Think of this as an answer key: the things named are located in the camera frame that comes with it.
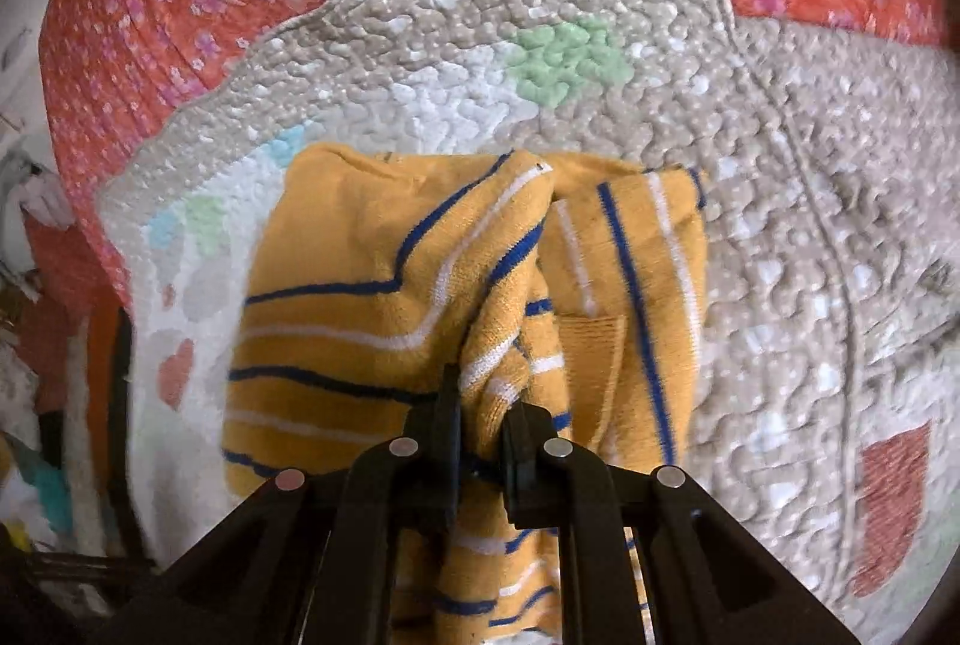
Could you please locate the yellow striped sweater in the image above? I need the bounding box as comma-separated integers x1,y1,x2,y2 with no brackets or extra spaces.
220,142,710,645

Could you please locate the quilted patchwork blanket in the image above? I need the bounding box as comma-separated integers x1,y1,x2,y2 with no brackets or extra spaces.
96,0,960,638

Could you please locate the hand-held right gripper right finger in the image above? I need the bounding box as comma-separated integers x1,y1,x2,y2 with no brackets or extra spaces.
501,400,863,645

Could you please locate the white crumpled cloth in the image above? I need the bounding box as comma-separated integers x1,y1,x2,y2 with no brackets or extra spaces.
0,154,76,241

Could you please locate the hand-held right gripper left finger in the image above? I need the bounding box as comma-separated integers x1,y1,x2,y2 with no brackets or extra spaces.
96,363,464,645

